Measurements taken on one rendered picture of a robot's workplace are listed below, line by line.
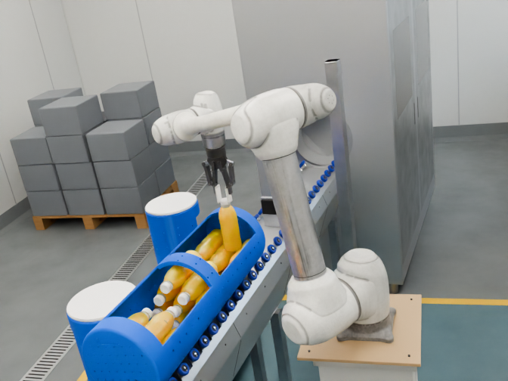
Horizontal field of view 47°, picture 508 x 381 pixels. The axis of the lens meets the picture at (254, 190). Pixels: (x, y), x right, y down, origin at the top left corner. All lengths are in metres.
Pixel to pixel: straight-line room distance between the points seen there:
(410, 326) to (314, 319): 0.41
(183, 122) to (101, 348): 0.79
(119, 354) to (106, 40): 5.84
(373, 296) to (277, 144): 0.58
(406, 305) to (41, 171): 4.28
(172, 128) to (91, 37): 5.49
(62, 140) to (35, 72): 1.60
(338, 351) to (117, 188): 3.82
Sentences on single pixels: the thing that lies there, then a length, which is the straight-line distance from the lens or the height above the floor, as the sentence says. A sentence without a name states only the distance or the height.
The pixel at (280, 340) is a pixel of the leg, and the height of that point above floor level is 0.47.
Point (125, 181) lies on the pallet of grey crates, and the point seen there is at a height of 0.46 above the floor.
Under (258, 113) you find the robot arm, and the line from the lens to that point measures 1.60.
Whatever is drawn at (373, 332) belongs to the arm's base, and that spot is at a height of 1.04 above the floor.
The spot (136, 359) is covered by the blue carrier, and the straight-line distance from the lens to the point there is 1.87.
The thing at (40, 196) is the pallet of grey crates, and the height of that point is 0.36.
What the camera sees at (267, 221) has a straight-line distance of 2.95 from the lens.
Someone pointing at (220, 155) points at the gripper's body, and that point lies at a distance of 2.24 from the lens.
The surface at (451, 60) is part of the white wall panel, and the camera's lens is 6.57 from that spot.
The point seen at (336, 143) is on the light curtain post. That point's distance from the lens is 2.81.
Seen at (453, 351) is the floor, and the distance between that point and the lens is 3.58.
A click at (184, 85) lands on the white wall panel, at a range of 7.13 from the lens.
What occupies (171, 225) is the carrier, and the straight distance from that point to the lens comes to 3.08.
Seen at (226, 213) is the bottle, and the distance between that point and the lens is 2.34.
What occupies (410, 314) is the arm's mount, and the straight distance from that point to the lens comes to 2.10.
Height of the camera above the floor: 2.22
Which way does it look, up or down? 22 degrees down
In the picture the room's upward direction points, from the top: 9 degrees counter-clockwise
